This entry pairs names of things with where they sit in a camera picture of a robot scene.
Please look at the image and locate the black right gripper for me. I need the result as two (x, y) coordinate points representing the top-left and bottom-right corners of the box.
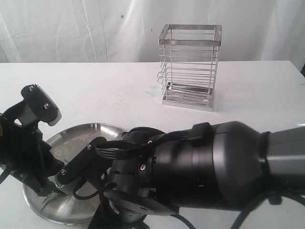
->
(88, 127), (179, 229)

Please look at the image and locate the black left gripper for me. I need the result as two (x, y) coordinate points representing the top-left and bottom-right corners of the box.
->
(0, 101), (64, 197)

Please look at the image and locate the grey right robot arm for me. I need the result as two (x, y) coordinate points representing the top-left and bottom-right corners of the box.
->
(89, 121), (305, 229)

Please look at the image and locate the round stainless steel plate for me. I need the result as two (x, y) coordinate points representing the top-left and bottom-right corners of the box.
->
(23, 123), (124, 225)

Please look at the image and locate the white backdrop curtain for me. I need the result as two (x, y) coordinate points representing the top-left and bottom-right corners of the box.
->
(0, 0), (305, 70)

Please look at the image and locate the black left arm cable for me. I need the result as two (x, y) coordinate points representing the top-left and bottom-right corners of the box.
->
(0, 164), (11, 186)

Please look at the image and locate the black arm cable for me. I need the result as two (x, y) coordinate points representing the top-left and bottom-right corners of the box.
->
(0, 164), (11, 186)
(71, 123), (305, 229)

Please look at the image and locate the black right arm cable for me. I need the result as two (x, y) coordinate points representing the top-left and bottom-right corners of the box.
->
(71, 123), (305, 229)

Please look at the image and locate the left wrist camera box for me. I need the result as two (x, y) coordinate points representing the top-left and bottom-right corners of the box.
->
(21, 84), (61, 126)

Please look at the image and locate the wire metal utensil holder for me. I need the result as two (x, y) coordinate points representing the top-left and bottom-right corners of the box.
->
(157, 24), (222, 111)

